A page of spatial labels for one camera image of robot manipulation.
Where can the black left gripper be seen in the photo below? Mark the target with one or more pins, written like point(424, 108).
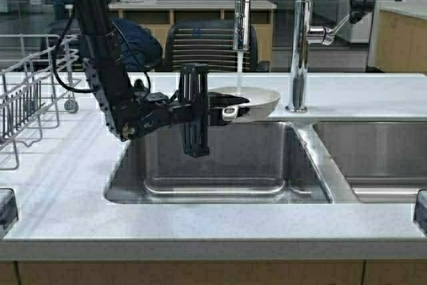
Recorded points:
point(188, 107)

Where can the white frying pan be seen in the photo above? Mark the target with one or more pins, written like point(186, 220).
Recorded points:
point(262, 101)

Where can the chrome kitchen faucet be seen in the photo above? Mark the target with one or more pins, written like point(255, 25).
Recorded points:
point(304, 35)

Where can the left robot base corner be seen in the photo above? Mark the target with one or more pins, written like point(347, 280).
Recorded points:
point(9, 210)

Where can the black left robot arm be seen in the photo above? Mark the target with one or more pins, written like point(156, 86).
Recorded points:
point(132, 111)

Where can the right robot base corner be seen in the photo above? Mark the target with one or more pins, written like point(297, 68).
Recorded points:
point(420, 210)

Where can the wooden side counter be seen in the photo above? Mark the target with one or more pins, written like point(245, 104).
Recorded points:
point(401, 44)

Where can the left steel sink basin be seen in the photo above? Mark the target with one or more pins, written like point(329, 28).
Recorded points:
point(247, 163)

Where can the steel sink basin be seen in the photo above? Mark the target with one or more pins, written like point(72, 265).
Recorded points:
point(247, 163)
point(384, 162)

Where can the black office chair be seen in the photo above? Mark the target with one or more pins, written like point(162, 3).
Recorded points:
point(201, 41)

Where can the blue jacket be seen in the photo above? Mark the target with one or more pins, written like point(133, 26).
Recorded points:
point(138, 46)

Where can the wooden background table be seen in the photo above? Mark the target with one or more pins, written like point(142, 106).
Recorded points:
point(160, 15)

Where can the right steel sink basin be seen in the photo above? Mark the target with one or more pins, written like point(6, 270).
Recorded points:
point(384, 162)

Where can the sink cabinet front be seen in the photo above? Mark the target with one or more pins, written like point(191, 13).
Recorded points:
point(267, 272)

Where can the white wire dish rack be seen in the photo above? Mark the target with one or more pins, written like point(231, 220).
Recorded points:
point(31, 97)

